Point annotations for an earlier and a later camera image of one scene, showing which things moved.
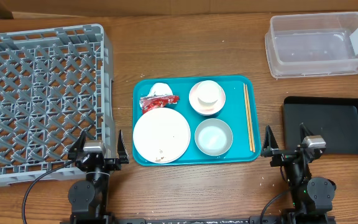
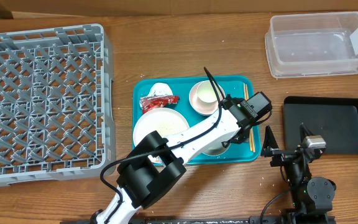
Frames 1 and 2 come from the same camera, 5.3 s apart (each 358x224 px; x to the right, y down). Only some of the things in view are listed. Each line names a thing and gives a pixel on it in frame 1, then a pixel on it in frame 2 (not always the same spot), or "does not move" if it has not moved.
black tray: [345, 123] does not move
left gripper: [103, 159] to [239, 115]
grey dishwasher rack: [40, 88] does not move
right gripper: [270, 148] does not move
